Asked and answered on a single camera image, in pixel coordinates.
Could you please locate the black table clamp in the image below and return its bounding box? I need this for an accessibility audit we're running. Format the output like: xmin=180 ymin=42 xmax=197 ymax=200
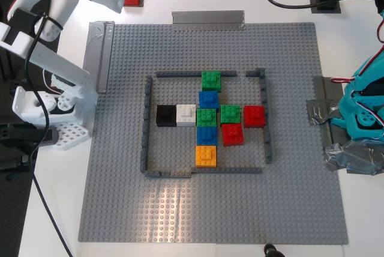
xmin=0 ymin=121 xmax=59 ymax=181

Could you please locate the crumpled grey tape wad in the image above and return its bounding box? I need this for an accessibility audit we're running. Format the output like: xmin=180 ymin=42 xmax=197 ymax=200
xmin=323 ymin=139 xmax=384 ymax=177

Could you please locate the long grey tape strip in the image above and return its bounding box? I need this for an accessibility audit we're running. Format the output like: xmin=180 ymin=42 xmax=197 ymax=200
xmin=82 ymin=21 xmax=116 ymax=94

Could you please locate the black knob object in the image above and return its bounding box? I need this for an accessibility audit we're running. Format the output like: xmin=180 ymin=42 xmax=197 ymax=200
xmin=263 ymin=243 xmax=286 ymax=257

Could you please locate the green Lego cube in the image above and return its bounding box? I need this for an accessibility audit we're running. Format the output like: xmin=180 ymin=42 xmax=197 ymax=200
xmin=201 ymin=71 xmax=222 ymax=92
xmin=196 ymin=108 xmax=217 ymax=128
xmin=220 ymin=104 xmax=241 ymax=125

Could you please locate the dark grey tape patch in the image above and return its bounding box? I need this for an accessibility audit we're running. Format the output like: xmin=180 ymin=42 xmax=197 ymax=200
xmin=309 ymin=0 xmax=342 ymax=14

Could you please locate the blue Lego cube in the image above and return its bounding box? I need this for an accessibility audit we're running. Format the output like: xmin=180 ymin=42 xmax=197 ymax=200
xmin=199 ymin=90 xmax=220 ymax=110
xmin=196 ymin=126 xmax=218 ymax=147

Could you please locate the orange Lego cube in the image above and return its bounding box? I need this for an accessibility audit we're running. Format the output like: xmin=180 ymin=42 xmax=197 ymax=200
xmin=195 ymin=145 xmax=217 ymax=168

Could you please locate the grey Lego baseplate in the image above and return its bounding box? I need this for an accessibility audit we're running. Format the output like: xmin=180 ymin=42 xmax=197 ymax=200
xmin=78 ymin=22 xmax=349 ymax=244

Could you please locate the white Lego cube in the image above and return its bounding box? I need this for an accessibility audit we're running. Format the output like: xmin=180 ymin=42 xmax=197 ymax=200
xmin=176 ymin=104 xmax=197 ymax=127

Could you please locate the short dark grey Lego wall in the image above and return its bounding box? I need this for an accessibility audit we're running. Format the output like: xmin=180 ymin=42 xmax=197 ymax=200
xmin=245 ymin=68 xmax=266 ymax=78

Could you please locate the black Lego cube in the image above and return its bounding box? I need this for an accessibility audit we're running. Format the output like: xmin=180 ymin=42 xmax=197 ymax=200
xmin=317 ymin=0 xmax=337 ymax=11
xmin=156 ymin=104 xmax=177 ymax=127

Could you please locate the short grey tape strip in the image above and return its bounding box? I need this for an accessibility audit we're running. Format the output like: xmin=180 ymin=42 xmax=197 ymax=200
xmin=171 ymin=10 xmax=247 ymax=32

